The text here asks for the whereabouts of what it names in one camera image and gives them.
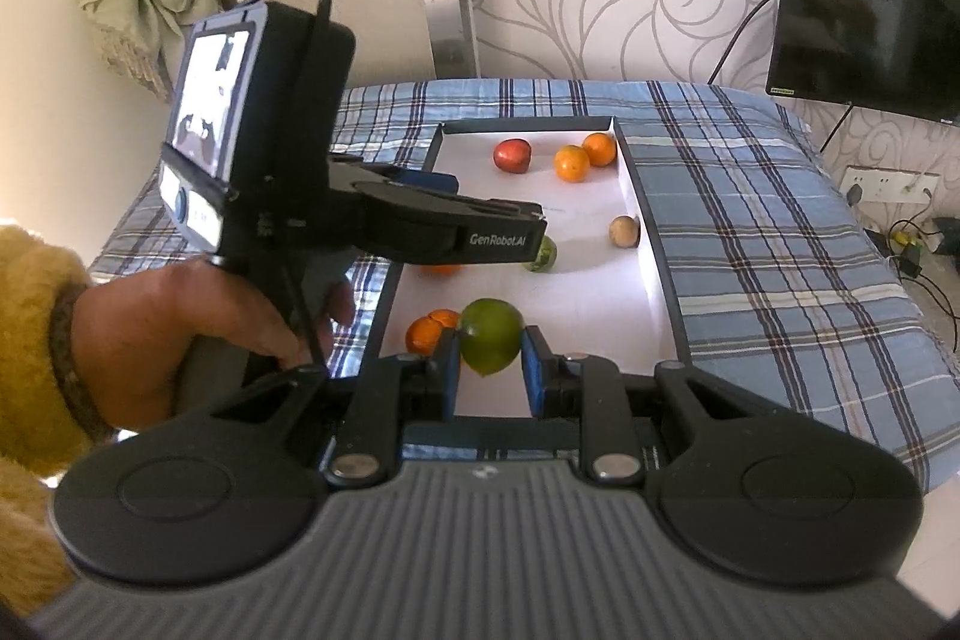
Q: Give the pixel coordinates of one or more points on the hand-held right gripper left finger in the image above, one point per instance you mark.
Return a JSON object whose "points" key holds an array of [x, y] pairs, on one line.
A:
{"points": [[450, 377]]}

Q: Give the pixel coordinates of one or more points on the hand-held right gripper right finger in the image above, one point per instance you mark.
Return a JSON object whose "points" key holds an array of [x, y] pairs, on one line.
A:
{"points": [[534, 377]]}

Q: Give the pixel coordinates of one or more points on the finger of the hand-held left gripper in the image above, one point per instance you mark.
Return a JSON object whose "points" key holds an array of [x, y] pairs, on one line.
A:
{"points": [[510, 207], [431, 180]]}

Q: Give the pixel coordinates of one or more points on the green citrus fruit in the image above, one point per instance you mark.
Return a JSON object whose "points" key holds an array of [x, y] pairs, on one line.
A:
{"points": [[491, 336]]}

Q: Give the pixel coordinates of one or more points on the green and red fruit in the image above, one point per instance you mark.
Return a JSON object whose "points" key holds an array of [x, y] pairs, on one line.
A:
{"points": [[544, 256]]}

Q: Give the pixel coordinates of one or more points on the white tray with black rim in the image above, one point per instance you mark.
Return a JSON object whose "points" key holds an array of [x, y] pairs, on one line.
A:
{"points": [[585, 302]]}

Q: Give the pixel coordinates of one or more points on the person's left hand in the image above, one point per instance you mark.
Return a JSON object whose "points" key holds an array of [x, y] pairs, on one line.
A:
{"points": [[165, 340]]}

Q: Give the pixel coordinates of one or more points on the small tangerine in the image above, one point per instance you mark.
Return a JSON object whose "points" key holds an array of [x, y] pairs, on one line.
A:
{"points": [[427, 334], [601, 149]]}

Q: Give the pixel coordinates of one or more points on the tangerine with green stem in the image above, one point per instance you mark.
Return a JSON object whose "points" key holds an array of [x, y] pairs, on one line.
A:
{"points": [[571, 165]]}

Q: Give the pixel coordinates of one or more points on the tan round fruit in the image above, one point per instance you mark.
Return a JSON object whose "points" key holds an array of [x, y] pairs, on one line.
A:
{"points": [[623, 232]]}

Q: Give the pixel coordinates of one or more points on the blue plaid bed sheet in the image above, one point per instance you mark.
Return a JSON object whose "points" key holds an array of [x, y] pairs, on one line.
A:
{"points": [[750, 250]]}

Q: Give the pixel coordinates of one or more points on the black power adapter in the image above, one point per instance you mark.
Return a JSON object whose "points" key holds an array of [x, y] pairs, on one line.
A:
{"points": [[911, 261]]}

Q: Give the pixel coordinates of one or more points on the yellow tag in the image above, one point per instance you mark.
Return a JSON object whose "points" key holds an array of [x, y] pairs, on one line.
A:
{"points": [[904, 239]]}

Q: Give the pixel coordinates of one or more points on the dark green object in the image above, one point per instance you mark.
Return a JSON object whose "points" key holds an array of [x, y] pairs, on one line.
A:
{"points": [[945, 229]]}

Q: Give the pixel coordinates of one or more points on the white wall socket panel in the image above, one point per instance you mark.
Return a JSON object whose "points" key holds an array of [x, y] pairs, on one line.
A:
{"points": [[892, 183]]}

